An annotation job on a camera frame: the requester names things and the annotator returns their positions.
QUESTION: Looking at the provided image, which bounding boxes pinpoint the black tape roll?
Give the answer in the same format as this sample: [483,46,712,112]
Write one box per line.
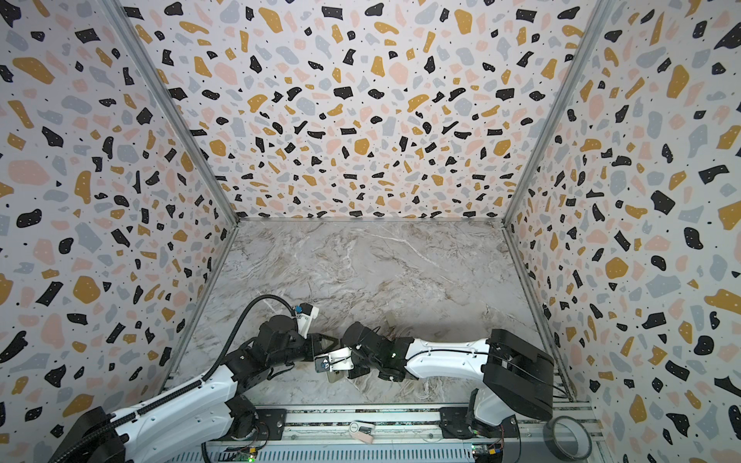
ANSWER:
[543,416,594,462]

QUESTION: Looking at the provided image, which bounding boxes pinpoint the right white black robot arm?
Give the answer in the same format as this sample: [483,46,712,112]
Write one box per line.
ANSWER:
[316,322,555,426]

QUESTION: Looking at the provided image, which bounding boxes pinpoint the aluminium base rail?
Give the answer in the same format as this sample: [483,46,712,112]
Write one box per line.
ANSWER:
[115,403,609,463]

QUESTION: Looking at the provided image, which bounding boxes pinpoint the black corrugated cable conduit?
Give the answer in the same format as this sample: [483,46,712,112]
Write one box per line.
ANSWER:
[48,294,297,463]

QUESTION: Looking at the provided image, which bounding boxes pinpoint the white remote control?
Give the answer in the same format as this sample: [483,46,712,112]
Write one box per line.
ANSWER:
[326,370,345,383]

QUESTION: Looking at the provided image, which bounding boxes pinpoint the pink white tag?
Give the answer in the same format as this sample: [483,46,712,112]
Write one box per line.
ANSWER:
[349,422,376,445]

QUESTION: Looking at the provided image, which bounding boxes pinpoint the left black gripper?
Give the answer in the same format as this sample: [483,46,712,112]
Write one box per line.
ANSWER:
[267,331,339,370]

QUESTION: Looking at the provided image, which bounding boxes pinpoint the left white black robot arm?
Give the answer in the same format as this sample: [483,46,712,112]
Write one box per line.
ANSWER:
[51,314,340,462]

